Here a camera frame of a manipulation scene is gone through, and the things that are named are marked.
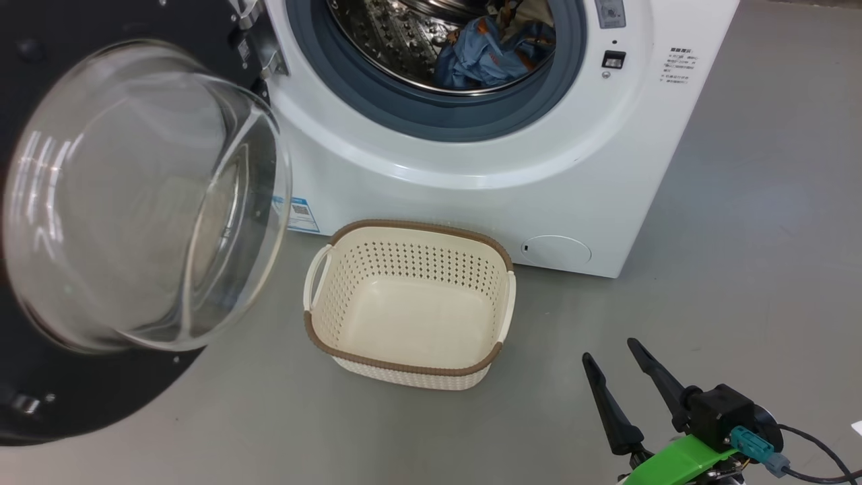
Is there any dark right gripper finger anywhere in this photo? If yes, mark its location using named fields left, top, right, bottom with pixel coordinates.
left=628, top=337, right=691, bottom=432
left=583, top=352, right=646, bottom=457

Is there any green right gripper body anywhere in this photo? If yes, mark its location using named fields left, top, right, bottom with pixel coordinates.
left=616, top=434, right=748, bottom=485

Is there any blue cartoon print garment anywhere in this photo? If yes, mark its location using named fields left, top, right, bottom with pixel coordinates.
left=434, top=15, right=556, bottom=91

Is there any pale blue white garment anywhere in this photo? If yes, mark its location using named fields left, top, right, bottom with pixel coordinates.
left=502, top=0, right=556, bottom=31

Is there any black glass washer door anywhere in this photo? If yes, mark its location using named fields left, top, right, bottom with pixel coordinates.
left=0, top=0, right=294, bottom=447

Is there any white front-load washing machine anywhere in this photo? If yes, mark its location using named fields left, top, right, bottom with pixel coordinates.
left=259, top=0, right=741, bottom=279

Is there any steel perforated washer drum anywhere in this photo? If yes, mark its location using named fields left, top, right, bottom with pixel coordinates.
left=327, top=0, right=557, bottom=96

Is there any metal door hinge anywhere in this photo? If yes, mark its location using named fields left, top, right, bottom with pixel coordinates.
left=229, top=0, right=291, bottom=86

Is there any round white filter cover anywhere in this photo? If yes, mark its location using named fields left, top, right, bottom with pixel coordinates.
left=521, top=234, right=593, bottom=267

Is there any cream perforated laundry basket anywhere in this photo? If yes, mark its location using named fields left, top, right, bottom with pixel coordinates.
left=303, top=219, right=517, bottom=391

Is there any printed text label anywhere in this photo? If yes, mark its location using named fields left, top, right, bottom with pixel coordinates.
left=660, top=46, right=701, bottom=87

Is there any blue energy label sticker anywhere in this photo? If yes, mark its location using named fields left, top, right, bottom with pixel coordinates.
left=273, top=195, right=321, bottom=234

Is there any grey warning sticker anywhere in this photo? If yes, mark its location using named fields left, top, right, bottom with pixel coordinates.
left=594, top=0, right=627, bottom=30

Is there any teal cable connector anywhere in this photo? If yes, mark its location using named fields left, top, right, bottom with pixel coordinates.
left=731, top=426, right=791, bottom=478

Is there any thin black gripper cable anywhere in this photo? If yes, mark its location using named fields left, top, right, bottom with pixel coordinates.
left=774, top=424, right=862, bottom=485

